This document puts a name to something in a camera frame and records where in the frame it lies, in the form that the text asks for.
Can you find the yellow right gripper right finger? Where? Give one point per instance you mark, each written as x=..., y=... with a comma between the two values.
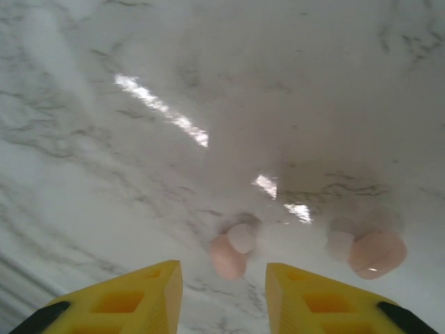
x=313, y=306

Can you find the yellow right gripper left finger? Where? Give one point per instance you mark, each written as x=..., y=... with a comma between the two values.
x=139, y=306

